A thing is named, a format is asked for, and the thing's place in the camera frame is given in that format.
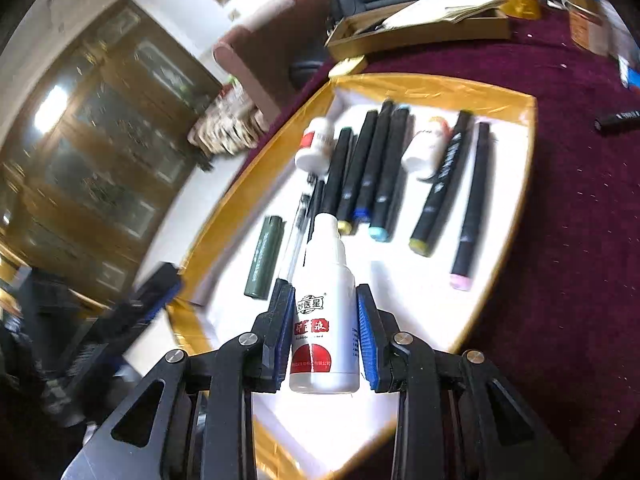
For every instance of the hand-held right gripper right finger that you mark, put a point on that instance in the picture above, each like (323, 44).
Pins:
(367, 340)

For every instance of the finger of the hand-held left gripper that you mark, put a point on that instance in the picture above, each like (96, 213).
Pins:
(162, 287)

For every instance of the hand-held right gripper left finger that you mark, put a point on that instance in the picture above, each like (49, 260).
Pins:
(282, 340)

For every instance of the white spray bottle red label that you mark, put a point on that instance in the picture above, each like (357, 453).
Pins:
(325, 280)

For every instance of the gold box white lining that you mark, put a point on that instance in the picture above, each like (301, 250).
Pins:
(500, 160)

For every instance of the dark green lighter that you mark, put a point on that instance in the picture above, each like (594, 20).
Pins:
(262, 260)

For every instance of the clear plastic pen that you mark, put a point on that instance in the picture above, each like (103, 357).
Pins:
(295, 240)

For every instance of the thin black pen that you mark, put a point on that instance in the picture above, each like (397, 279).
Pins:
(316, 205)

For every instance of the black marker cyan cap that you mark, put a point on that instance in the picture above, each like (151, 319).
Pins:
(392, 180)

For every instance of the wooden glass-door cabinet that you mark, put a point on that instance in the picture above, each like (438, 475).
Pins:
(100, 135)

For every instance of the black marker yellow cap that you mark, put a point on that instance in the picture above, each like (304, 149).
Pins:
(357, 170)

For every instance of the black marker olive cap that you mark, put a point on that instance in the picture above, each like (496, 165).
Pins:
(442, 185)

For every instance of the patterned bag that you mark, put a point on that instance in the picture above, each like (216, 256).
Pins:
(225, 120)

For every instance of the black marker blue cap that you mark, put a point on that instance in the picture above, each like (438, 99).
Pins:
(375, 160)

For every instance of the white bottle red cap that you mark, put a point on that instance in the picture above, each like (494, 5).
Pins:
(312, 152)

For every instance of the white bottle orange cap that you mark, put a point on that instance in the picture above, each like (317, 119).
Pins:
(422, 152)

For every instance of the brown armchair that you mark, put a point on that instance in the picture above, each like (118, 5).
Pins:
(260, 45)

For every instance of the small gold lid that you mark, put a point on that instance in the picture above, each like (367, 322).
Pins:
(347, 66)

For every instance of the gold box with papers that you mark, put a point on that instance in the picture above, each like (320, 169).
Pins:
(480, 27)

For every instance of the black marker white print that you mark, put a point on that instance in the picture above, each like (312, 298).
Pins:
(617, 121)

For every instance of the stack of white papers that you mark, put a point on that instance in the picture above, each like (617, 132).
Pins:
(435, 10)

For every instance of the gold tape roll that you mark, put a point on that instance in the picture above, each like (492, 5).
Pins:
(525, 7)

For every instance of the small blue packet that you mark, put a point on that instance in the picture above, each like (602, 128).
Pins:
(629, 71)

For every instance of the wall socket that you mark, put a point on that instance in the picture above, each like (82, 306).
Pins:
(233, 13)

